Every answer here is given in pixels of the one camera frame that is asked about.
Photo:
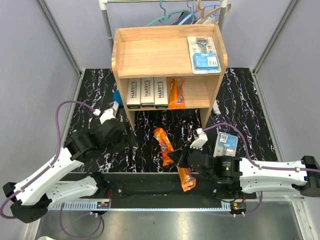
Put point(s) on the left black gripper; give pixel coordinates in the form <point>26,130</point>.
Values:
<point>126,140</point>

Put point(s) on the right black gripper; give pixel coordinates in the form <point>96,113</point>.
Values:
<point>177,156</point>

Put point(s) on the orange candy bag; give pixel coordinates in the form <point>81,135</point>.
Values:
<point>176,97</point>
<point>165,145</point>
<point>187,181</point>

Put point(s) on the white Harry's box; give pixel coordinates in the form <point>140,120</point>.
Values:
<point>160,93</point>
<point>134,93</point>
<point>147,95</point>

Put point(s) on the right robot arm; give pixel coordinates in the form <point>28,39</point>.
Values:
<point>239,174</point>

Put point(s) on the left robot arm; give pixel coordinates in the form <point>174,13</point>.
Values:
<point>32,197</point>

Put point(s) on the blue object behind shelf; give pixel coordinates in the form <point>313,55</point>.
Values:
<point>117,97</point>

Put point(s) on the wooden two-tier shelf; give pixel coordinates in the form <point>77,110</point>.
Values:
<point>163,51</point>

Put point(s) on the razor blister pack on shelf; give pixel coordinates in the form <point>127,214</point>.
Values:
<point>203,55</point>

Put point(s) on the white rack foot left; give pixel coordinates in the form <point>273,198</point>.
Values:
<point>115,106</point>

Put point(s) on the white rack foot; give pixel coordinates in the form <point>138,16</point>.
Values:
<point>115,106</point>
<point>215,108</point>

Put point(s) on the blue razor blister pack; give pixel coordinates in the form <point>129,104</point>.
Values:
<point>226,145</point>

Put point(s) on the white rack foot right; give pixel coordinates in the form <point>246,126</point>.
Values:
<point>215,108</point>

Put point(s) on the black marble mat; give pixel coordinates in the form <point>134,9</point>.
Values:
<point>238,102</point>

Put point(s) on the metal clothes rack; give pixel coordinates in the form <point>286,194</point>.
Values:
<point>128,13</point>

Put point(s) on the wooden clothes hanger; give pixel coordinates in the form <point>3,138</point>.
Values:
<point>222,10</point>

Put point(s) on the blue clothes hanger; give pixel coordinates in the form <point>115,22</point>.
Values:
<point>192,16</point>

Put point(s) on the teal clothes hanger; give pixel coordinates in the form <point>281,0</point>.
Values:
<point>167,15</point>

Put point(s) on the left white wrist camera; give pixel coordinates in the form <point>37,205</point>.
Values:
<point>107,115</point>

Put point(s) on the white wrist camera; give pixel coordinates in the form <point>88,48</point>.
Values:
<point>107,115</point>
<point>200,138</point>

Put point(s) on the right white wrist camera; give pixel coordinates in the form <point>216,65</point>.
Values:
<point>200,138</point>

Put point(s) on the slotted cable duct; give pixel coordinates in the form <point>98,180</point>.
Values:
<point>83,205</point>

